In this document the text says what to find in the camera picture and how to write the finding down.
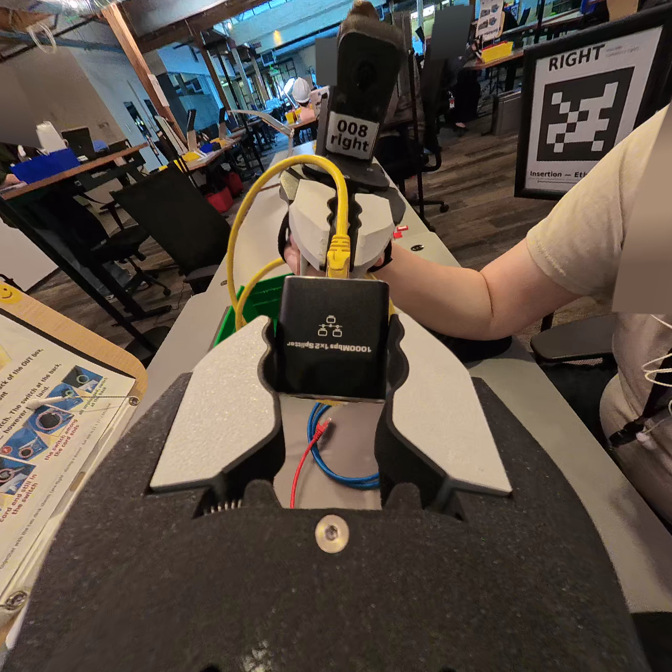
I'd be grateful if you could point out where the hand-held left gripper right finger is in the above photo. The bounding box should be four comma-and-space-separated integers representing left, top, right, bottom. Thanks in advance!
374, 313, 513, 505

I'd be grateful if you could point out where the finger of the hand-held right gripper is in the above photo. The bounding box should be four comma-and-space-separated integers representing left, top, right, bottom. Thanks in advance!
348, 188, 406, 272
280, 169, 338, 275

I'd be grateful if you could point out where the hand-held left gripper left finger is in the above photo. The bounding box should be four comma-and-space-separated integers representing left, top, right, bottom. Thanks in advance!
148, 314, 288, 505

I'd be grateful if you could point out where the yellow ethernet cable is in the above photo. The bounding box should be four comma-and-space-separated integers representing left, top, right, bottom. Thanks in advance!
227, 154, 397, 331

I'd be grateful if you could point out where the green plastic bin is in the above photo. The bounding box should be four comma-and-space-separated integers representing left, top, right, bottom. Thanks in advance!
211, 272, 296, 348

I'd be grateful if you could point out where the black ethernet splitter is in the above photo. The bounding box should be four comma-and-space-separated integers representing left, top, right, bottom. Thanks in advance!
274, 274, 393, 405

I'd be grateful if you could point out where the person's right hand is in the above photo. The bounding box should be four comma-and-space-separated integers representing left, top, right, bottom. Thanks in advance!
282, 235, 422, 280

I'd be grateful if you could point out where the black mesh pad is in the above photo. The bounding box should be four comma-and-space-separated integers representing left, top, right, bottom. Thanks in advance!
430, 335, 512, 364

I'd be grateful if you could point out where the black office chair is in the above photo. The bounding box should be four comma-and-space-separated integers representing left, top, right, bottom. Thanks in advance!
109, 162, 233, 296

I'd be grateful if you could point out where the black chair armrest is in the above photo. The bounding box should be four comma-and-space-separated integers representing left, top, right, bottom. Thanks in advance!
529, 313, 621, 366

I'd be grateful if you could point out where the instruction sheet on wooden board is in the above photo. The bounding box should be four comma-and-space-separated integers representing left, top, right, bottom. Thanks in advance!
0, 283, 149, 638

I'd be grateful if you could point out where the black framed marker sign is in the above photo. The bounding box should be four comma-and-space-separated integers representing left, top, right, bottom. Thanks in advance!
513, 23, 672, 201

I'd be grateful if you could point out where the blue ethernet cable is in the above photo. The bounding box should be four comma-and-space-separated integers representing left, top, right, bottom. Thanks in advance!
307, 401, 381, 490

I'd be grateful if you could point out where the red ethernet cable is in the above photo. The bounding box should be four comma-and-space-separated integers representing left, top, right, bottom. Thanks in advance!
289, 417, 334, 510

